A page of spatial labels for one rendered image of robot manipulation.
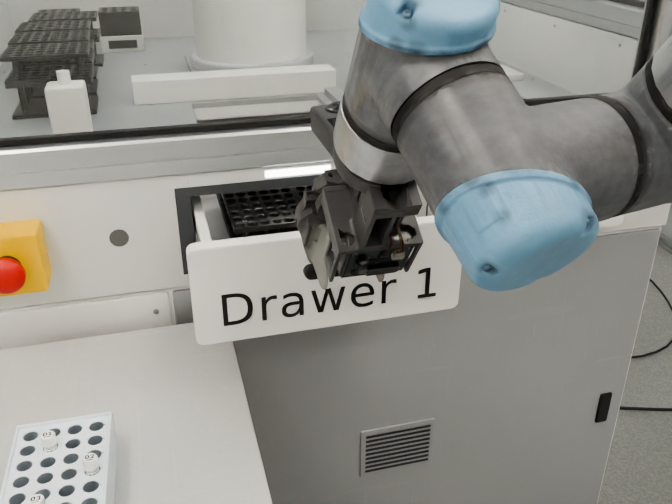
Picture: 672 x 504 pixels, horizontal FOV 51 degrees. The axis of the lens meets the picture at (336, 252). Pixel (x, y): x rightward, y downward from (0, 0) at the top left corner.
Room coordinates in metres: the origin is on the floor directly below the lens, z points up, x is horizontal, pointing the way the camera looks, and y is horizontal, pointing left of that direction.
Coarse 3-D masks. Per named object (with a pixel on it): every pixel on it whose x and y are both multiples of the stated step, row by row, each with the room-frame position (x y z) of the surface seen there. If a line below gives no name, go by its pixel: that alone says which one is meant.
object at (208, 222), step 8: (192, 200) 0.80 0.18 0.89; (200, 200) 0.80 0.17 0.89; (208, 200) 0.94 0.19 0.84; (216, 200) 0.94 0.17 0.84; (192, 208) 0.80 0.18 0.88; (200, 208) 0.78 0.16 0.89; (208, 208) 0.91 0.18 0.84; (216, 208) 0.91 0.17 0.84; (192, 216) 0.80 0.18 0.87; (200, 216) 0.75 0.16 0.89; (208, 216) 0.88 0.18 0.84; (216, 216) 0.88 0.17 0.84; (200, 224) 0.73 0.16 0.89; (208, 224) 0.86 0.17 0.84; (216, 224) 0.86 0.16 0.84; (224, 224) 0.86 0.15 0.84; (200, 232) 0.71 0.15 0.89; (208, 232) 0.71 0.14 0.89; (216, 232) 0.83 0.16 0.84; (224, 232) 0.83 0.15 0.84; (200, 240) 0.69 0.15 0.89; (208, 240) 0.69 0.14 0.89
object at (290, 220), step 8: (288, 216) 0.74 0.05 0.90; (232, 224) 0.72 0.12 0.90; (240, 224) 0.72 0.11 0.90; (248, 224) 0.72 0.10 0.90; (256, 224) 0.72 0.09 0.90; (264, 224) 0.73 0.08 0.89; (272, 224) 0.72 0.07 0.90; (280, 224) 0.72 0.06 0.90; (288, 224) 0.72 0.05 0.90; (296, 224) 0.72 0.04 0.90; (240, 232) 0.71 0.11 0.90; (248, 232) 0.71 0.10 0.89
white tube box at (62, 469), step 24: (24, 432) 0.49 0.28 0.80; (72, 432) 0.50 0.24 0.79; (96, 432) 0.49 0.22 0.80; (24, 456) 0.46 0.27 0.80; (48, 456) 0.46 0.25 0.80; (72, 456) 0.47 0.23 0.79; (24, 480) 0.44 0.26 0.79; (48, 480) 0.44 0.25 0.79; (72, 480) 0.43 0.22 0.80; (96, 480) 0.43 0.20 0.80
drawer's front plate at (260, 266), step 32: (192, 256) 0.60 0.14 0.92; (224, 256) 0.60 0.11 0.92; (256, 256) 0.61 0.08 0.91; (288, 256) 0.62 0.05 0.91; (416, 256) 0.66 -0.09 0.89; (448, 256) 0.67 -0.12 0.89; (192, 288) 0.60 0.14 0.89; (224, 288) 0.60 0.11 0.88; (256, 288) 0.61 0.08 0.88; (288, 288) 0.62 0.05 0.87; (320, 288) 0.63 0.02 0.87; (352, 288) 0.64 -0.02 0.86; (416, 288) 0.66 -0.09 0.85; (448, 288) 0.67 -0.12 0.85; (256, 320) 0.61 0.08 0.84; (288, 320) 0.62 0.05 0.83; (320, 320) 0.63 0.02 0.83; (352, 320) 0.64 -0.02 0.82
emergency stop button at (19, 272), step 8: (0, 264) 0.64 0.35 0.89; (8, 264) 0.64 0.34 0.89; (16, 264) 0.64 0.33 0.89; (0, 272) 0.63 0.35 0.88; (8, 272) 0.64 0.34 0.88; (16, 272) 0.64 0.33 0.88; (24, 272) 0.65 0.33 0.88; (0, 280) 0.63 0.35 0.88; (8, 280) 0.63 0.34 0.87; (16, 280) 0.64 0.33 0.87; (24, 280) 0.64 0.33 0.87; (0, 288) 0.63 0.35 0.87; (8, 288) 0.63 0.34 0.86; (16, 288) 0.64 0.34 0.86
